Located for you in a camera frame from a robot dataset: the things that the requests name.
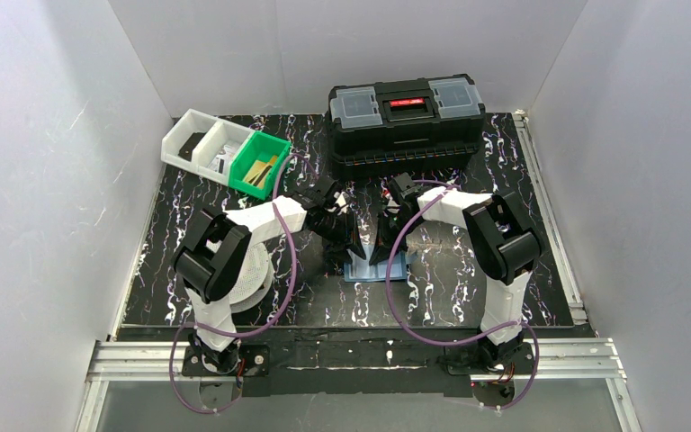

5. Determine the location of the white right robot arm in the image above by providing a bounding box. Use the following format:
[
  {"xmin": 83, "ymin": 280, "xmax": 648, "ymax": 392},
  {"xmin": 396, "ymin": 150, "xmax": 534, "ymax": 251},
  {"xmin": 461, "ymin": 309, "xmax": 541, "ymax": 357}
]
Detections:
[{"xmin": 370, "ymin": 173, "xmax": 546, "ymax": 359}]

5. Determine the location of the black toolbox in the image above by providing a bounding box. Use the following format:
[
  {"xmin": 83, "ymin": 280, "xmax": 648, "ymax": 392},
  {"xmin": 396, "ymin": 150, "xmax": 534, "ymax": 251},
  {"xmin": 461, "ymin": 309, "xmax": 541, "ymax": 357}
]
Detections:
[{"xmin": 325, "ymin": 74, "xmax": 487, "ymax": 180}]

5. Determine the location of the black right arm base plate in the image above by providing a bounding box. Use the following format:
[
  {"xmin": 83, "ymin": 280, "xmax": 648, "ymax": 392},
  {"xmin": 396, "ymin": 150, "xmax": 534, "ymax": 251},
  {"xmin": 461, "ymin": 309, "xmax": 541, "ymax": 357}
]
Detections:
[{"xmin": 436, "ymin": 338, "xmax": 535, "ymax": 382}]

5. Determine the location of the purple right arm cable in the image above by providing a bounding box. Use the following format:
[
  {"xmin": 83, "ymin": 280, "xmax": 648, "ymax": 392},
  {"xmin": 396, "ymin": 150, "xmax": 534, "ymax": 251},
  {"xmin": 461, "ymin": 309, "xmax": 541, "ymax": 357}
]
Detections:
[{"xmin": 384, "ymin": 178, "xmax": 541, "ymax": 412}]

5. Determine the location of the white printed card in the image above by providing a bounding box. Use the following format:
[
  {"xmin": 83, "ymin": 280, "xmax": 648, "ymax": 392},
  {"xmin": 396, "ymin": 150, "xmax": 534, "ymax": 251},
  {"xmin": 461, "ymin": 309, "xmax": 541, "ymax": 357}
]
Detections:
[{"xmin": 210, "ymin": 141, "xmax": 241, "ymax": 176}]

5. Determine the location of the green plastic bin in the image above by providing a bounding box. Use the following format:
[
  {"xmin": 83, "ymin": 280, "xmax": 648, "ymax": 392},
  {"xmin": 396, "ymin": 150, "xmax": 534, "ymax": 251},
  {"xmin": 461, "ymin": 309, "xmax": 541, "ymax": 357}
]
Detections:
[{"xmin": 229, "ymin": 131, "xmax": 292, "ymax": 200}]

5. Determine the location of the white bin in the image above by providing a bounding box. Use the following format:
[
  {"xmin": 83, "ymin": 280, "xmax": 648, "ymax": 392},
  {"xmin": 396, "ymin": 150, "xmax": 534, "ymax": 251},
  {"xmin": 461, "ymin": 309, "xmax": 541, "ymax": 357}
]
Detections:
[
  {"xmin": 160, "ymin": 109, "xmax": 219, "ymax": 174},
  {"xmin": 193, "ymin": 119, "xmax": 255, "ymax": 186}
]

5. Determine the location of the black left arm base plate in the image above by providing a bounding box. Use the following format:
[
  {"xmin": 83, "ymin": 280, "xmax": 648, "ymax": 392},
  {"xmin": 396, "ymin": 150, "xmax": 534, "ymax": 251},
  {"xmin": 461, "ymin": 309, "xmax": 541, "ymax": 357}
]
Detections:
[{"xmin": 180, "ymin": 344, "xmax": 270, "ymax": 377}]

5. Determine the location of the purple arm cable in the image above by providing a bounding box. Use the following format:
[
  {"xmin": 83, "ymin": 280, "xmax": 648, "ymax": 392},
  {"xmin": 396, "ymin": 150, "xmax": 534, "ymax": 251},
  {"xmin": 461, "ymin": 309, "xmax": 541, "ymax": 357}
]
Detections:
[
  {"xmin": 384, "ymin": 178, "xmax": 541, "ymax": 412},
  {"xmin": 168, "ymin": 153, "xmax": 319, "ymax": 416}
]

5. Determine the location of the black credit card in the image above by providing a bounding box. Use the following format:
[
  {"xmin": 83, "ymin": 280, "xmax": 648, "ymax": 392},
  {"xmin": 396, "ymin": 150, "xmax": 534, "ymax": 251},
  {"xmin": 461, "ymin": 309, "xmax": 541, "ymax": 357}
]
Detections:
[{"xmin": 178, "ymin": 132, "xmax": 206, "ymax": 161}]

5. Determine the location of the white bin middle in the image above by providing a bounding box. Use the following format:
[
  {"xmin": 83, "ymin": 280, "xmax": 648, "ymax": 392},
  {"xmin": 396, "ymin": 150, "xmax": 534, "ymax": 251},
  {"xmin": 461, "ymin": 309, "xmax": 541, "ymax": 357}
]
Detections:
[{"xmin": 193, "ymin": 119, "xmax": 255, "ymax": 186}]

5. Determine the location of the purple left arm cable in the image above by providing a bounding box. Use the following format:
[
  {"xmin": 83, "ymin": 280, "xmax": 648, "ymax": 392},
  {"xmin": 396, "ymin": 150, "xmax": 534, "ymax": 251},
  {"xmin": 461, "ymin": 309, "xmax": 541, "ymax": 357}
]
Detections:
[{"xmin": 168, "ymin": 153, "xmax": 319, "ymax": 416}]

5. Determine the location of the white bin far left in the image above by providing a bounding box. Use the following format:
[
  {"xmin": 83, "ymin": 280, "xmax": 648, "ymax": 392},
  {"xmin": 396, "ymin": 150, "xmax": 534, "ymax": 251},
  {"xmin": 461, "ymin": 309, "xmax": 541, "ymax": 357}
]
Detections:
[{"xmin": 160, "ymin": 109, "xmax": 219, "ymax": 174}]

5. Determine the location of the gold credit card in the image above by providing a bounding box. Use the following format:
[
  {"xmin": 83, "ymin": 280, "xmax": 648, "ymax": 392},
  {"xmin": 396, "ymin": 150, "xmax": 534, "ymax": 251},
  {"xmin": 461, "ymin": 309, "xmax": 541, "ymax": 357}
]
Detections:
[{"xmin": 243, "ymin": 156, "xmax": 278, "ymax": 188}]

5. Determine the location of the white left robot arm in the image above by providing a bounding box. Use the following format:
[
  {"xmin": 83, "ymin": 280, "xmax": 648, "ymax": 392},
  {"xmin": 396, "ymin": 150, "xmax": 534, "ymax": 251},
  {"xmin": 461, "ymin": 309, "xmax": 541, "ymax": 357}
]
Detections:
[{"xmin": 173, "ymin": 176, "xmax": 366, "ymax": 356}]

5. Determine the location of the aluminium rail frame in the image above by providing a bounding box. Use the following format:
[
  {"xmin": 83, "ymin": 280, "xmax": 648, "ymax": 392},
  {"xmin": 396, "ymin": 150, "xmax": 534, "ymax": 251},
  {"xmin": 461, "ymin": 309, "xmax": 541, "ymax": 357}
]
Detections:
[{"xmin": 76, "ymin": 113, "xmax": 640, "ymax": 431}]

